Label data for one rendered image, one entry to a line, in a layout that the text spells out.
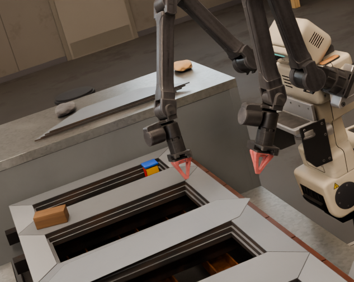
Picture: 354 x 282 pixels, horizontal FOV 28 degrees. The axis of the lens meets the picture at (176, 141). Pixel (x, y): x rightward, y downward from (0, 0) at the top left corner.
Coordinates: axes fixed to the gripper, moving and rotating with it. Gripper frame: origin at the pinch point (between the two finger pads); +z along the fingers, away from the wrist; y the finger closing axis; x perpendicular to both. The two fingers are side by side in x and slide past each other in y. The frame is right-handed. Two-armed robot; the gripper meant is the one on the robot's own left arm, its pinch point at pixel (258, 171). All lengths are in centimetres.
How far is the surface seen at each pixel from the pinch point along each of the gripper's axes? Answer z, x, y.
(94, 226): 37, -37, -46
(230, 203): 15.0, -0.9, -12.2
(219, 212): 17.5, -5.7, -9.5
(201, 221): 20.9, -12.3, -8.5
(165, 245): 27.8, -25.9, -2.9
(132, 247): 31.7, -33.6, -10.6
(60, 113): 10, -37, -126
